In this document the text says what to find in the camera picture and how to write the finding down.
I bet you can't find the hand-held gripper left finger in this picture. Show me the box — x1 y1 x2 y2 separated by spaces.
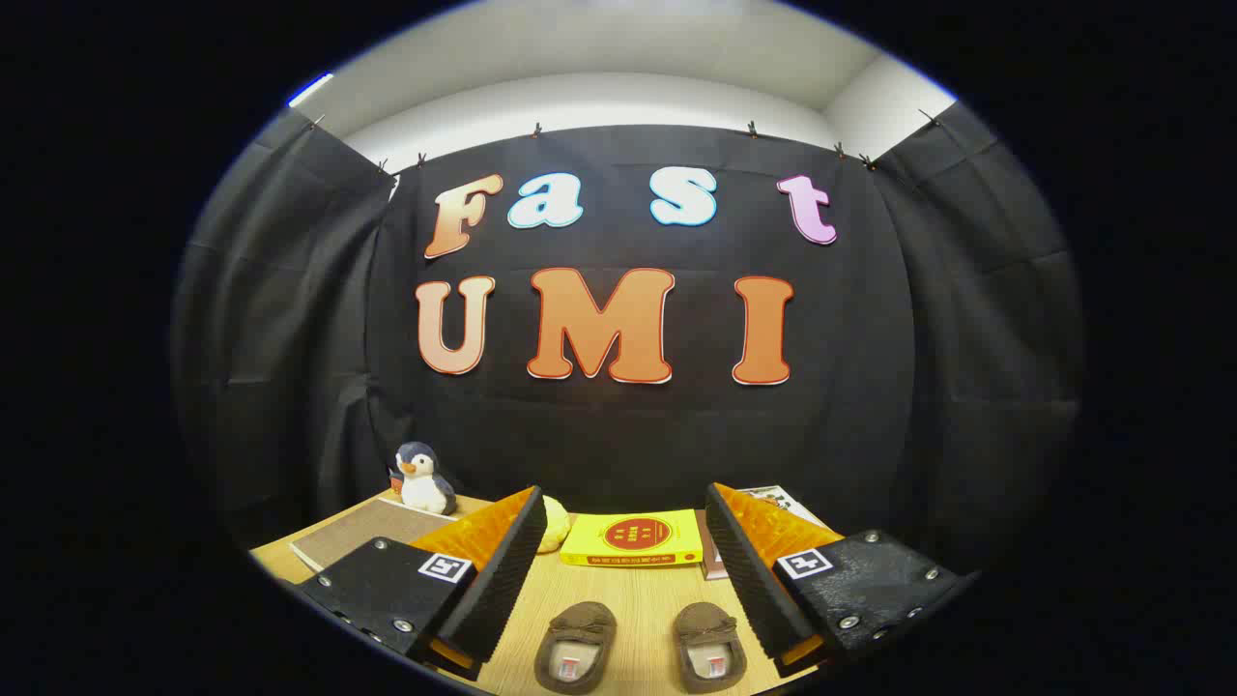
295 485 549 682

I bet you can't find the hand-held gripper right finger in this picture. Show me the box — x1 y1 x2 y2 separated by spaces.
705 482 969 680

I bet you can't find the brown suede shoe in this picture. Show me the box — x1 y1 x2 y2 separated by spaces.
674 601 748 695
534 601 619 695

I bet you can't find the beige fabric storage box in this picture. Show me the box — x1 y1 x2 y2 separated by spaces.
290 495 496 573

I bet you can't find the yellow round plush bun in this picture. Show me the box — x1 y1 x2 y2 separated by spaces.
536 495 573 554

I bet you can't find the white floral cover book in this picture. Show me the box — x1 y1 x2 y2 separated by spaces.
737 485 828 529

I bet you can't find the penguin plush toy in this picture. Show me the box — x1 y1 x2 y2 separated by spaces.
389 442 460 516

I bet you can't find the yellow book with red circle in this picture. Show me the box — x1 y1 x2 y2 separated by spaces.
560 509 705 567

